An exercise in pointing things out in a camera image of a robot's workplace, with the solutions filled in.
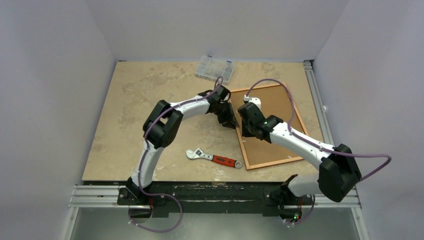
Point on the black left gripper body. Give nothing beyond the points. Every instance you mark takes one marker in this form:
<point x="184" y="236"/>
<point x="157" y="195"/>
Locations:
<point x="223" y="111"/>

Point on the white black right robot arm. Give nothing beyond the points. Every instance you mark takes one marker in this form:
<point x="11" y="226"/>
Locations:
<point x="337" y="169"/>

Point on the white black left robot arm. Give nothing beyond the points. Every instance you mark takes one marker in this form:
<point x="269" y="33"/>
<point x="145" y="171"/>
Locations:
<point x="161" y="128"/>

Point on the red wooden photo frame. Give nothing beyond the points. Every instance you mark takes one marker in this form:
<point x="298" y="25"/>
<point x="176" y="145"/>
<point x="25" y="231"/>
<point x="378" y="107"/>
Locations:
<point x="259" y="153"/>

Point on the aluminium right side rail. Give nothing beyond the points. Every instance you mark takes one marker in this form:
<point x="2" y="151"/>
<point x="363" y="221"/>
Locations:
<point x="318" y="104"/>

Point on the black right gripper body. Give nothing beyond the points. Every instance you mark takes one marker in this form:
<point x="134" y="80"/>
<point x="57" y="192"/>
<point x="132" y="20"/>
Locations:
<point x="247" y="117"/>

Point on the clear plastic organizer box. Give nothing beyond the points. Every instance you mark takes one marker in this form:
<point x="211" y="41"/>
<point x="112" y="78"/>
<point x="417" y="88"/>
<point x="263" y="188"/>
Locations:
<point x="210" y="68"/>

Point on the aluminium front rail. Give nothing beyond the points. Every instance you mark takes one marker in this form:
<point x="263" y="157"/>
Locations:
<point x="107" y="196"/>

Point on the aluminium rail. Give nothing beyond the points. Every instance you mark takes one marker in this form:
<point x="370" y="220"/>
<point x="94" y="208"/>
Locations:
<point x="107" y="196"/>
<point x="318" y="104"/>

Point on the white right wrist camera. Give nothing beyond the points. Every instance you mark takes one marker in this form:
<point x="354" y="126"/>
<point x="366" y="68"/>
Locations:
<point x="254" y="100"/>

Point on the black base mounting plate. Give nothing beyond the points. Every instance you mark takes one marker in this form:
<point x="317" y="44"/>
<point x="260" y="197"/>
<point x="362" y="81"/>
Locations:
<point x="160" y="198"/>

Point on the red handled adjustable wrench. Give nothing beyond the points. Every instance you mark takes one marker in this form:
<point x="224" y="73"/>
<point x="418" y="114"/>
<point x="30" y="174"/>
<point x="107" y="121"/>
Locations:
<point x="225" y="161"/>

